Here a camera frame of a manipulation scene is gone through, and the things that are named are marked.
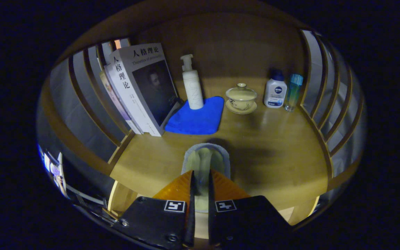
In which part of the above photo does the white book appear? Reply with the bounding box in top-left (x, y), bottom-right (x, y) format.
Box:
top-left (103, 68), bottom-right (144, 135)

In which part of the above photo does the wooden countertop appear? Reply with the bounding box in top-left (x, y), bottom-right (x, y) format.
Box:
top-left (110, 78), bottom-right (329, 212)

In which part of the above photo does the lidded ceramic tea cup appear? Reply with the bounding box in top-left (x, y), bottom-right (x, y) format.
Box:
top-left (225, 83), bottom-right (258, 115)

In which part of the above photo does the white pump bottle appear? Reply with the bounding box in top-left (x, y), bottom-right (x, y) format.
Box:
top-left (181, 54), bottom-right (205, 110)

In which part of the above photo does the teal clear bottle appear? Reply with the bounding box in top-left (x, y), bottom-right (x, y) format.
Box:
top-left (284, 73), bottom-right (304, 112)

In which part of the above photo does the white lotion bottle blue cap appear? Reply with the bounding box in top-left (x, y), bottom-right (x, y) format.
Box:
top-left (264, 69), bottom-right (288, 109)

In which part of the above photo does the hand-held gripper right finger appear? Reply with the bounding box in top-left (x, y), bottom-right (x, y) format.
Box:
top-left (208, 169), bottom-right (292, 249)

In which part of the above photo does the purple spine book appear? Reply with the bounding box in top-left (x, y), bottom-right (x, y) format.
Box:
top-left (99, 70), bottom-right (134, 132)

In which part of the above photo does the grey book with portrait cover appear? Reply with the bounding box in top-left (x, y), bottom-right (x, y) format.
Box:
top-left (105, 43), bottom-right (183, 137)

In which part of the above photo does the blue cloth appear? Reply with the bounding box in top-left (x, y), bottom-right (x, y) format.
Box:
top-left (165, 96), bottom-right (225, 135)

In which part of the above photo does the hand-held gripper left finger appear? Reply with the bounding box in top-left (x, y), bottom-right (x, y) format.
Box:
top-left (111, 169), bottom-right (196, 250)

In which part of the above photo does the wooden cabinet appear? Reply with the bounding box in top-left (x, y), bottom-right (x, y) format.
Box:
top-left (37, 0), bottom-right (365, 230)

